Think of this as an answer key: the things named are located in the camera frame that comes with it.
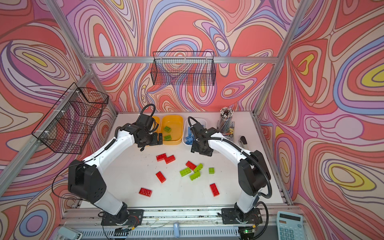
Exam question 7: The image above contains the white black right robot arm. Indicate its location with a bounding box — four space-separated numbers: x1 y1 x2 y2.
190 122 273 223

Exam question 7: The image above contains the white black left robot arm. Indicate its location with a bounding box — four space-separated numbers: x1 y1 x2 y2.
68 113 159 225

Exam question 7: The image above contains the white plastic bin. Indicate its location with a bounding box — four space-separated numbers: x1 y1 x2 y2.
182 118 208 147

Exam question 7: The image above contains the left yellow plastic bin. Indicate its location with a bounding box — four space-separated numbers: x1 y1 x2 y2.
149 116 160 146

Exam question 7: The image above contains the yellow plastic bin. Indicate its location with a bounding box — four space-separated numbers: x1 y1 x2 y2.
160 115 184 145
149 116 160 146

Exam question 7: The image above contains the right yellow plastic bin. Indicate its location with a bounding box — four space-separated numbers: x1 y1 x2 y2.
160 115 184 145

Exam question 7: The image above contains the red lego brick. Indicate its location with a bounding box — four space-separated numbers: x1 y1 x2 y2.
210 183 220 197
156 171 167 183
186 161 197 171
139 188 153 197
165 155 176 164
156 153 167 162

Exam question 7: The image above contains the Andy Griffiths paperback book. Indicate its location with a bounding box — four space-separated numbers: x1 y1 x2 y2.
223 121 235 142

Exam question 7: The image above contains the clear cup of pencils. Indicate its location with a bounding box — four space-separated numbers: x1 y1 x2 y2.
218 107 234 133

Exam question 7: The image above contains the black and silver stapler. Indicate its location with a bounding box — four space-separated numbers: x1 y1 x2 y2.
239 136 249 150

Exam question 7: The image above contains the white desk calculator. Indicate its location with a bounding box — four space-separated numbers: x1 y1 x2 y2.
277 211 306 240

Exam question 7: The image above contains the white device bottom left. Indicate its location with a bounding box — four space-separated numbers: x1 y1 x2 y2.
58 227 83 240

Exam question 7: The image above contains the black wire basket back wall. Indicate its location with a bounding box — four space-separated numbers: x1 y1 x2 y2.
151 51 217 87

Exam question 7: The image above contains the black wire basket wall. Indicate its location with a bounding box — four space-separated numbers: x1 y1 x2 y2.
151 51 217 87
32 84 109 155

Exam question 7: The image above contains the black wire basket left wall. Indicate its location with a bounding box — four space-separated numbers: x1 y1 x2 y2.
32 84 109 155

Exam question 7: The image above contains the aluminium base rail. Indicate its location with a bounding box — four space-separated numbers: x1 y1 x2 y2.
60 205 302 240

